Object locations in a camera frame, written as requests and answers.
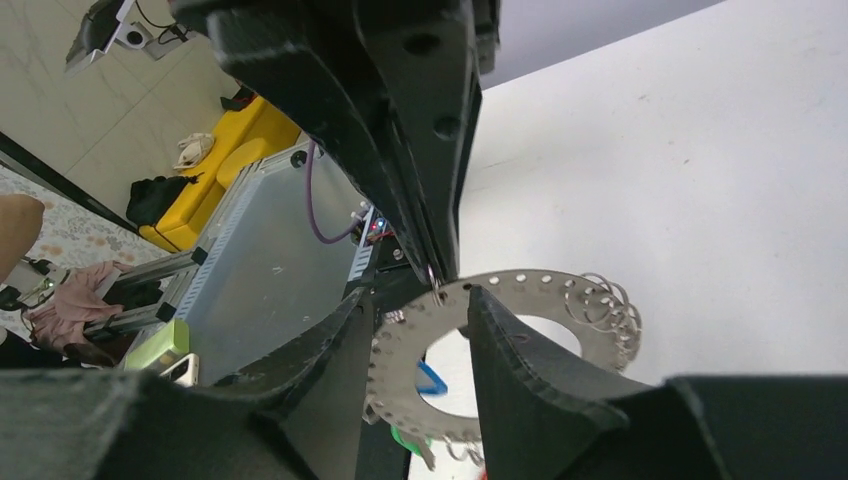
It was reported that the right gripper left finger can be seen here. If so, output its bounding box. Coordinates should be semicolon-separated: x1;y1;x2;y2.
1;289;372;479

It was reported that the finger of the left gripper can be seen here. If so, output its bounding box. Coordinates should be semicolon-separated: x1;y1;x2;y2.
169;1;438;282
356;1;475;282

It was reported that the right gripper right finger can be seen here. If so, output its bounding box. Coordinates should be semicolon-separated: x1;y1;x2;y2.
466;284;848;480

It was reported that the large metal keyring disc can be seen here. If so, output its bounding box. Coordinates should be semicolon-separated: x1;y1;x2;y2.
365;270;643;466

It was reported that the key with black tag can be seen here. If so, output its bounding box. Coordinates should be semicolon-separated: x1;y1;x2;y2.
427;265;444;306

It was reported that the blue key tag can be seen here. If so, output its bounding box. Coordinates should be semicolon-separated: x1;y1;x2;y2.
414;360;448;396

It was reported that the green key tag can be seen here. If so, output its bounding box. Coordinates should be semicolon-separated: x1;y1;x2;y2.
390;425;431;457

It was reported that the white smartphone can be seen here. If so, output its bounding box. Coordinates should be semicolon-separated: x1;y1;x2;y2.
160;353;200;387

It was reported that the green power bank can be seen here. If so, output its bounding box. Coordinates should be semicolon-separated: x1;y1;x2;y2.
123;319;190;373

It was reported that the yellow sofa in background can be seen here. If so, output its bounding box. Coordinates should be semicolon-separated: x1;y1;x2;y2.
140;97;301;252

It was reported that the black bag on sofa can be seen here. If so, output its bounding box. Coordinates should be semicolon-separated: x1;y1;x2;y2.
126;175;199;227

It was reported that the pink cloth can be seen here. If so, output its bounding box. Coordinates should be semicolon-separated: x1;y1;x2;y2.
23;261;130;364

